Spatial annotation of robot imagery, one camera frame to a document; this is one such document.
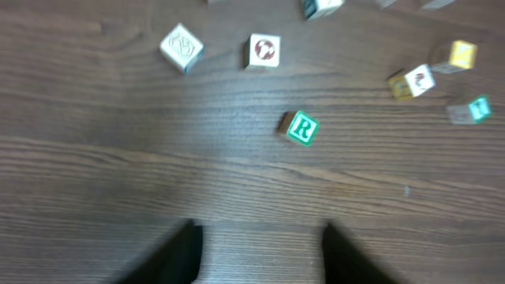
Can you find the yellow top wooden block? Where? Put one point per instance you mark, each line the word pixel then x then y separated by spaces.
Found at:
pixel 454 56

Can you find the green R wooden block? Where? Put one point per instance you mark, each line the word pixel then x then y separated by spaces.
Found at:
pixel 299 127

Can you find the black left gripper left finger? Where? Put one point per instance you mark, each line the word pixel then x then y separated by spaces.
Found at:
pixel 176 261

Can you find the soccer ball wooden block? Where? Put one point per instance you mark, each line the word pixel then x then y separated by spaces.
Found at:
pixel 262 51

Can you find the white block blue side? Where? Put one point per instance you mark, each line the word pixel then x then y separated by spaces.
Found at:
pixel 182 48

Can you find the white hand picture block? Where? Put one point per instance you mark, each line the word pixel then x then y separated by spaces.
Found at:
pixel 409 84

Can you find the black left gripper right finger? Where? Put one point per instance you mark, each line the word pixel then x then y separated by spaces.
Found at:
pixel 345 263

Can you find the green 7 wooden block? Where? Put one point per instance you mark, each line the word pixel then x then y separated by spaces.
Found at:
pixel 470 110

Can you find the blue P wooden block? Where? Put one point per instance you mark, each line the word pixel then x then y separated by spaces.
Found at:
pixel 314 9

